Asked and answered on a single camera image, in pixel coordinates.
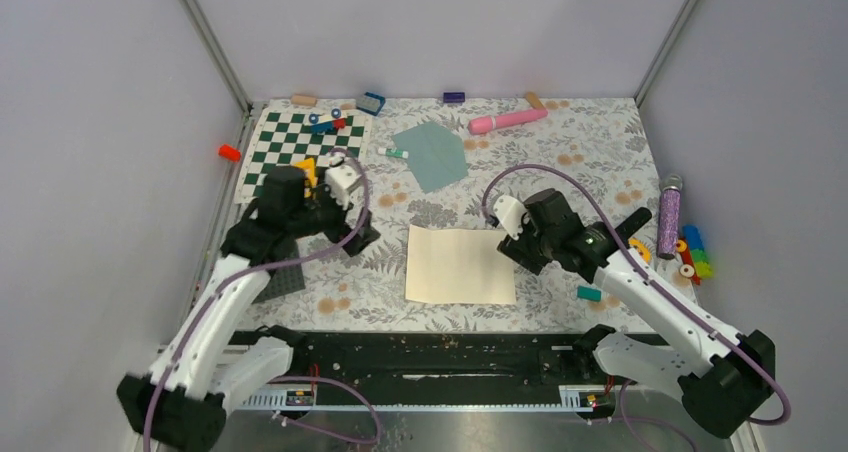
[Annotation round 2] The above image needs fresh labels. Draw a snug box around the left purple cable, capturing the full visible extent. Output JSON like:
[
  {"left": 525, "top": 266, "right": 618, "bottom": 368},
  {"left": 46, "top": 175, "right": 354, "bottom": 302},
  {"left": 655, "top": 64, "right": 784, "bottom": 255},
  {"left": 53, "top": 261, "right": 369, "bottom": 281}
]
[{"left": 142, "top": 148, "right": 372, "bottom": 452}]

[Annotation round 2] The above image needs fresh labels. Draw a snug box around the teal green envelope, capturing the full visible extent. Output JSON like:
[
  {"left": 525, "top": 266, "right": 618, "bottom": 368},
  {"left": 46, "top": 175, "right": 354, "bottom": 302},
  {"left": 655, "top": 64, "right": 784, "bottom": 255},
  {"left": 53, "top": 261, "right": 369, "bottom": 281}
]
[{"left": 392, "top": 122, "right": 468, "bottom": 193}]

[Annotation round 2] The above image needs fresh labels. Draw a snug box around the beige wooden cylinder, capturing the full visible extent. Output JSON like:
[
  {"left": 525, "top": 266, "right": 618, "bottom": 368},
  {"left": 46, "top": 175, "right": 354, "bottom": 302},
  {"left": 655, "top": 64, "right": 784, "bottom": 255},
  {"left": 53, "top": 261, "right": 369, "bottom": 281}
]
[
  {"left": 290, "top": 94, "right": 318, "bottom": 107},
  {"left": 524, "top": 92, "right": 546, "bottom": 110}
]

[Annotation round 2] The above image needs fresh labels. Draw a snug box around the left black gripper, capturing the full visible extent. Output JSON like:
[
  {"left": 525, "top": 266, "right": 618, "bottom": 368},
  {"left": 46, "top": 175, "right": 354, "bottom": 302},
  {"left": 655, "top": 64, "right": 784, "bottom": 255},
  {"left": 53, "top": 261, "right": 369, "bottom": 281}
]
[{"left": 289, "top": 168, "right": 380, "bottom": 255}]

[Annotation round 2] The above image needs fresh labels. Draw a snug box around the beige wooden cylinder left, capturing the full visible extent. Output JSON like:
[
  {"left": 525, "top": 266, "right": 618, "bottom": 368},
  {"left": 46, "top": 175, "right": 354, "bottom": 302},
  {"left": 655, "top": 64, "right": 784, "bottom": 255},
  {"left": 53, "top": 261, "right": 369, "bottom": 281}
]
[{"left": 290, "top": 94, "right": 318, "bottom": 107}]

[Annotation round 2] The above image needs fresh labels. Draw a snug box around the colourful stacked block toy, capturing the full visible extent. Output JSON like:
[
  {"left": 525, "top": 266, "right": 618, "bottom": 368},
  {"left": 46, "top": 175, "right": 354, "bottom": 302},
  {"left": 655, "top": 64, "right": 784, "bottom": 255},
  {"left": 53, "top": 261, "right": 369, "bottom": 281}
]
[{"left": 676, "top": 224, "right": 714, "bottom": 285}]

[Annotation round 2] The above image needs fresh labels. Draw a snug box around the dark grey lego baseplate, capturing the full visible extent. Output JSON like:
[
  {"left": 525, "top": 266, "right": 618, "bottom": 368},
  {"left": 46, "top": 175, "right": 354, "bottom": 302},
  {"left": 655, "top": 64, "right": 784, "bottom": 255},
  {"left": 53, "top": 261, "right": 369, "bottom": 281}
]
[{"left": 253, "top": 263, "right": 306, "bottom": 304}]

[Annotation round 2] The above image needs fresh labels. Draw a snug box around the cream paper letter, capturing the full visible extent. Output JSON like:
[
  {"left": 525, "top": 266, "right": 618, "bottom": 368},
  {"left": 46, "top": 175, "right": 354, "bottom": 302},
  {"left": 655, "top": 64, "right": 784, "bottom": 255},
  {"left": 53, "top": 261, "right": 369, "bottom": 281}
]
[{"left": 405, "top": 225, "right": 516, "bottom": 305}]

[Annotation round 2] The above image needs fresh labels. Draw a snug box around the green white chessboard mat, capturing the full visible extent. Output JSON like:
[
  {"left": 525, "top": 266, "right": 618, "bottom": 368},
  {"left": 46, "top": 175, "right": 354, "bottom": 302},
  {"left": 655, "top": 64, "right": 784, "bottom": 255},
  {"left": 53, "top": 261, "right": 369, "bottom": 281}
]
[{"left": 233, "top": 106, "right": 374, "bottom": 204}]

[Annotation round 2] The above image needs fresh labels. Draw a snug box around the beige wooden cylinder right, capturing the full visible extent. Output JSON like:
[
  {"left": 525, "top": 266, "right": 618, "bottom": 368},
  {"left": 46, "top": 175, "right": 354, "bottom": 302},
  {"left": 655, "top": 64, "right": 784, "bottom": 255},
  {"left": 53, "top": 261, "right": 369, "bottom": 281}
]
[{"left": 524, "top": 92, "right": 546, "bottom": 110}]

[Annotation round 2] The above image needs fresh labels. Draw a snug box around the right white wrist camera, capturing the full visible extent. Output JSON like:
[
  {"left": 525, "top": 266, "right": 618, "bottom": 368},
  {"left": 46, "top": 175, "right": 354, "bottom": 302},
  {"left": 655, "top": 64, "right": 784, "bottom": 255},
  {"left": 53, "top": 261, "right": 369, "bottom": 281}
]
[{"left": 493, "top": 194, "right": 527, "bottom": 240}]

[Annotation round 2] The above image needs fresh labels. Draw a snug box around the blue grey lego brick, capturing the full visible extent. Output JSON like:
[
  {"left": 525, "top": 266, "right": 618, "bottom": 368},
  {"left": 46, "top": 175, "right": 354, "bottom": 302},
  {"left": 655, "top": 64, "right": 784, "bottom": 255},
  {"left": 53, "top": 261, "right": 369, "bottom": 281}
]
[{"left": 355, "top": 92, "right": 386, "bottom": 117}]

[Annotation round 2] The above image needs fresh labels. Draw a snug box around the yellow triangle frame toy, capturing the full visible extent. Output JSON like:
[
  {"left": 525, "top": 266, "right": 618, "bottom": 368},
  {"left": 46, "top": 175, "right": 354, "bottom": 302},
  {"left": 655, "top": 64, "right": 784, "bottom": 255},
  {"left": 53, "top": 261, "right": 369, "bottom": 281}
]
[{"left": 294, "top": 157, "right": 318, "bottom": 198}]

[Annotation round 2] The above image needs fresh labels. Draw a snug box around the purple glitter microphone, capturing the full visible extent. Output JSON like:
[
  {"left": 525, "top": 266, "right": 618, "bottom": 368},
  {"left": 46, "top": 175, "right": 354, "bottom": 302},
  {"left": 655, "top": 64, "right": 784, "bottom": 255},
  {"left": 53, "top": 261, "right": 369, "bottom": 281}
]
[{"left": 656, "top": 174, "right": 683, "bottom": 260}]

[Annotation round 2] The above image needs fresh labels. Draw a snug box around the yellow ring toy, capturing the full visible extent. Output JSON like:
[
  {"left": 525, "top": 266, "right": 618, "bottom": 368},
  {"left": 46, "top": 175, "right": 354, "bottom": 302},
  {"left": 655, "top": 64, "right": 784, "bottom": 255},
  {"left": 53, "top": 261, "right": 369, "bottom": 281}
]
[{"left": 628, "top": 238, "right": 652, "bottom": 264}]

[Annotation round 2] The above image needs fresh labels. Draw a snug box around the purple lego brick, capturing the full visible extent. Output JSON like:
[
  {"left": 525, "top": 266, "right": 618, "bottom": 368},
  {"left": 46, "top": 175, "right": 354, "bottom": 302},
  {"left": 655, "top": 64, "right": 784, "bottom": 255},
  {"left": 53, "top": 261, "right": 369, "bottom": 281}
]
[{"left": 442, "top": 91, "right": 466, "bottom": 104}]

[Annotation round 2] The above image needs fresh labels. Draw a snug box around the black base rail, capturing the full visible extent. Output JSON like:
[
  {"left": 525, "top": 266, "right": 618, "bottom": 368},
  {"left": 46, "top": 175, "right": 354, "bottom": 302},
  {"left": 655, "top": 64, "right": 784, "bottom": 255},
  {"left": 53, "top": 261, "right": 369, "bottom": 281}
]
[{"left": 228, "top": 329, "right": 670, "bottom": 409}]

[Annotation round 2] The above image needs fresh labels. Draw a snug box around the pink marker pen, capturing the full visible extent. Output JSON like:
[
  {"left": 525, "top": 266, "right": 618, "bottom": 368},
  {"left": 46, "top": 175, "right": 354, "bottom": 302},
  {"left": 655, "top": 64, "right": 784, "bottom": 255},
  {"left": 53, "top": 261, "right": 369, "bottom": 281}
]
[{"left": 468, "top": 109, "right": 548, "bottom": 135}]

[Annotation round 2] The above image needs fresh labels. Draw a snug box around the red cylinder block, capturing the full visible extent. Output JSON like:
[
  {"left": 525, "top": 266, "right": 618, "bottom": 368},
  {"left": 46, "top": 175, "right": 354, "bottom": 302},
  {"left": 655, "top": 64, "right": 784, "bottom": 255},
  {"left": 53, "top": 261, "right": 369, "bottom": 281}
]
[{"left": 217, "top": 144, "right": 242, "bottom": 163}]

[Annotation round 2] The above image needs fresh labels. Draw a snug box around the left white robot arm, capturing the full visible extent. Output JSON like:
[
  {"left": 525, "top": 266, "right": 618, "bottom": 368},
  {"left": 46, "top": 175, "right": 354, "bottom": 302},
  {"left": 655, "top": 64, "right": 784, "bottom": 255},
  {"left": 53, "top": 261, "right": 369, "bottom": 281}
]
[{"left": 117, "top": 181, "right": 379, "bottom": 451}]

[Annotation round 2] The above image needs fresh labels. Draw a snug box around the teal small block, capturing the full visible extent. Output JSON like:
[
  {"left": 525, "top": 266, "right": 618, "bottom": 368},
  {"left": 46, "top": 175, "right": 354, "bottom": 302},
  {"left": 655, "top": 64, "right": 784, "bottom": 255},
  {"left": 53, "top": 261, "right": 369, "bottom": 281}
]
[{"left": 577, "top": 286, "right": 603, "bottom": 303}]

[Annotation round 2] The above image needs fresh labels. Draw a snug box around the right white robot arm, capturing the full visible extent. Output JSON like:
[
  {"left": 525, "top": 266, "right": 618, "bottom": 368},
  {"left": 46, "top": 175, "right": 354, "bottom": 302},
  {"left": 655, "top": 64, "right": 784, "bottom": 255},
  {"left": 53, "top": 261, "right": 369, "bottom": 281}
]
[{"left": 491, "top": 189, "right": 776, "bottom": 438}]

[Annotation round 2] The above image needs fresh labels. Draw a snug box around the blue red toy car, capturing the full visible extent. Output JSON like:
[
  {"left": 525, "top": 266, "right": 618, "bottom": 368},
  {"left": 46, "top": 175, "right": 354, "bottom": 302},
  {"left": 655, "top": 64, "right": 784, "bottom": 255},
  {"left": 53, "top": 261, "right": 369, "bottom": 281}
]
[{"left": 306, "top": 108, "right": 347, "bottom": 135}]

